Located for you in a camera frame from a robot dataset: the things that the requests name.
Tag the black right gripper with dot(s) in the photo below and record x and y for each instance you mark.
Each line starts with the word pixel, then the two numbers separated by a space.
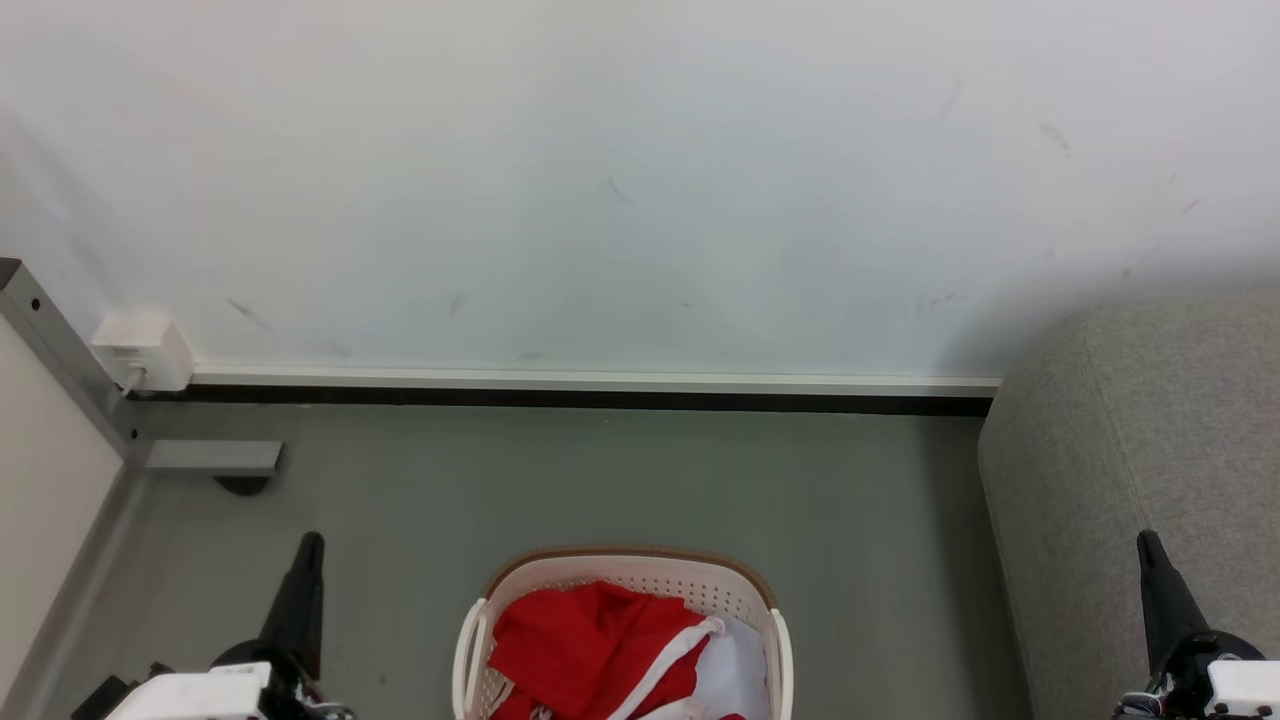
pixel 1185 680

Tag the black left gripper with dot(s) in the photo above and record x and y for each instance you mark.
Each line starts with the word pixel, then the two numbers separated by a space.
pixel 285 680

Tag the red and white jacket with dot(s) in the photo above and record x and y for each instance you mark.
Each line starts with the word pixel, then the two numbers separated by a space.
pixel 590 650

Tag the white plastic laundry basket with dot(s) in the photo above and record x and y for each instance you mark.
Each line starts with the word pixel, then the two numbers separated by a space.
pixel 620 575

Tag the grey fabric sofa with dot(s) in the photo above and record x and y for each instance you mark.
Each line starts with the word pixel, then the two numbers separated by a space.
pixel 1130 480

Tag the black round levelling foot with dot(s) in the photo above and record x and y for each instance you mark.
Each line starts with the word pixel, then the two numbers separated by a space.
pixel 243 485

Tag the white side panel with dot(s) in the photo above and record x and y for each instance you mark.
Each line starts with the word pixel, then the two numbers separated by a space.
pixel 45 500

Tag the white and black skirting board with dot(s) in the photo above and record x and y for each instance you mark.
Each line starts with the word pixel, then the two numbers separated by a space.
pixel 600 388

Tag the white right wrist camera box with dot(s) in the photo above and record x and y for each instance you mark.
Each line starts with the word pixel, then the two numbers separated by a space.
pixel 1245 690

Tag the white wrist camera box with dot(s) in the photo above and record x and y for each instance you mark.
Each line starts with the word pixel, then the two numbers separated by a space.
pixel 1245 690
pixel 195 695

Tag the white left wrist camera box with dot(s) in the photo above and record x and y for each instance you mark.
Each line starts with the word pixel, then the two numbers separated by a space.
pixel 195 695

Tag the grey metal foot bracket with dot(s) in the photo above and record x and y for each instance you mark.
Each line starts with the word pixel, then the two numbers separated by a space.
pixel 210 457

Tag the white wall socket box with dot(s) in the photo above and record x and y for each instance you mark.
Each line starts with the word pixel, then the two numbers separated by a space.
pixel 145 350

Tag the grey metal frame post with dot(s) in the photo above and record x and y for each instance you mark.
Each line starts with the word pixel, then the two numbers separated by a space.
pixel 60 350

